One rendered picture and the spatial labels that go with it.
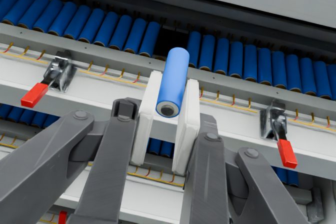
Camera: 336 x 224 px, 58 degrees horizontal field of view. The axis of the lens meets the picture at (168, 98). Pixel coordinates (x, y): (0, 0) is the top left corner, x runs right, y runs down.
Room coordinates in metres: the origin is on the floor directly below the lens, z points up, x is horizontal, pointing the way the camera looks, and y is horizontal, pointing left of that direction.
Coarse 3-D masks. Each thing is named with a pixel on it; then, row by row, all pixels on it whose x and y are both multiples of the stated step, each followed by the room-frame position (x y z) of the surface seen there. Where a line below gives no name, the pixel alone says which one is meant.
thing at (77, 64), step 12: (0, 48) 0.33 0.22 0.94; (12, 48) 0.33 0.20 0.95; (24, 48) 0.33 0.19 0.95; (72, 60) 0.33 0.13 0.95; (108, 72) 0.33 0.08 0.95; (120, 72) 0.33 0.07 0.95; (204, 96) 0.33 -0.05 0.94; (216, 96) 0.33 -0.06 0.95; (228, 96) 0.33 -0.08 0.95; (264, 108) 0.33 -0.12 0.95; (324, 120) 0.33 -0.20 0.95
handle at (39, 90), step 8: (56, 64) 0.29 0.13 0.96; (56, 72) 0.29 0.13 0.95; (48, 80) 0.27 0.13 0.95; (32, 88) 0.25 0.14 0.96; (40, 88) 0.25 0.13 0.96; (24, 96) 0.23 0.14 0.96; (32, 96) 0.23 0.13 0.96; (40, 96) 0.24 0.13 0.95; (24, 104) 0.22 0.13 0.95; (32, 104) 0.23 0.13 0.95
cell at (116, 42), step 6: (120, 18) 0.41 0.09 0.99; (126, 18) 0.41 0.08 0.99; (120, 24) 0.39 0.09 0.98; (126, 24) 0.40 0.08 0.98; (120, 30) 0.38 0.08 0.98; (126, 30) 0.39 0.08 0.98; (114, 36) 0.37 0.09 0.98; (120, 36) 0.37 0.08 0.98; (126, 36) 0.39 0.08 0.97; (114, 42) 0.36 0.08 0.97; (120, 42) 0.36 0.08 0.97; (120, 48) 0.36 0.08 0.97
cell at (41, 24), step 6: (54, 0) 0.41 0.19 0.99; (60, 0) 0.41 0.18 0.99; (48, 6) 0.39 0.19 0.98; (54, 6) 0.40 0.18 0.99; (60, 6) 0.41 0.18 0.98; (42, 12) 0.38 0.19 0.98; (48, 12) 0.38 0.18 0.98; (54, 12) 0.39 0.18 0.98; (42, 18) 0.37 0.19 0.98; (48, 18) 0.37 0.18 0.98; (54, 18) 0.39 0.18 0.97; (36, 24) 0.36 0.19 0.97; (42, 24) 0.36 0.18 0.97; (48, 24) 0.37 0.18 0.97; (42, 30) 0.36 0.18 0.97
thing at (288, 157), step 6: (276, 120) 0.30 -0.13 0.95; (282, 120) 0.29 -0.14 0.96; (276, 126) 0.29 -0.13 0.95; (282, 126) 0.29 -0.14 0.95; (276, 132) 0.28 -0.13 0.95; (282, 132) 0.28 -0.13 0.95; (282, 138) 0.27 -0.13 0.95; (282, 144) 0.25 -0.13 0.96; (288, 144) 0.26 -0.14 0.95; (282, 150) 0.24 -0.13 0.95; (288, 150) 0.25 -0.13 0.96; (282, 156) 0.24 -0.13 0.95; (288, 156) 0.24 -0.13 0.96; (294, 156) 0.24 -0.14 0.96; (282, 162) 0.23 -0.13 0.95; (288, 162) 0.23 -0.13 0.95; (294, 162) 0.23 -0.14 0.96
